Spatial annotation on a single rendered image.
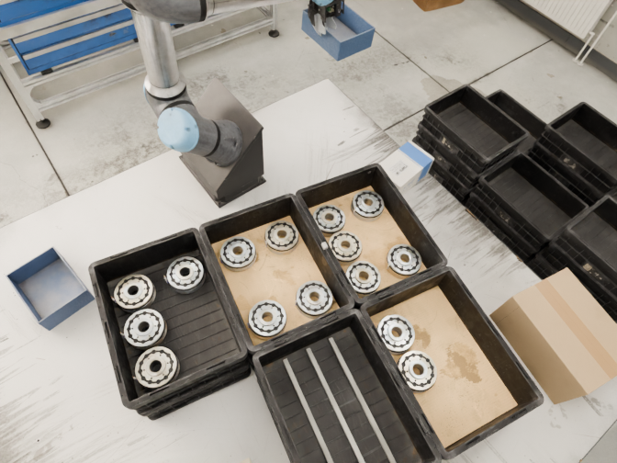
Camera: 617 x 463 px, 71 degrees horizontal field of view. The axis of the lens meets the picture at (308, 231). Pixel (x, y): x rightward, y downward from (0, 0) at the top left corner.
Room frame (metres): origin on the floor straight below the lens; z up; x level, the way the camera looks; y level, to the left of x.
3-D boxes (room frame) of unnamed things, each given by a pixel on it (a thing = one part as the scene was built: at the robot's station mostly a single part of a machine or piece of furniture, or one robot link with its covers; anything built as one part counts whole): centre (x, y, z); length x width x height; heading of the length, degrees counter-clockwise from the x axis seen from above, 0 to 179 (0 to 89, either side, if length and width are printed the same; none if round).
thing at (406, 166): (1.06, -0.32, 0.75); 0.20 x 0.12 x 0.09; 140
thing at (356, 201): (0.81, -0.18, 0.86); 0.10 x 0.10 x 0.01
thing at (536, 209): (1.25, -0.98, 0.31); 0.40 x 0.30 x 0.34; 42
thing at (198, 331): (0.36, 0.34, 0.87); 0.40 x 0.30 x 0.11; 32
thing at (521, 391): (0.34, -0.38, 0.87); 0.40 x 0.30 x 0.11; 32
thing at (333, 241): (0.64, -0.11, 0.86); 0.10 x 0.10 x 0.01
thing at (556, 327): (0.47, -0.78, 0.78); 0.30 x 0.22 x 0.16; 33
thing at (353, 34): (1.33, -0.01, 1.10); 0.20 x 0.15 x 0.07; 43
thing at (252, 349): (0.52, 0.08, 0.92); 0.40 x 0.30 x 0.02; 32
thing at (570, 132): (1.51, -1.28, 0.37); 0.40 x 0.30 x 0.45; 42
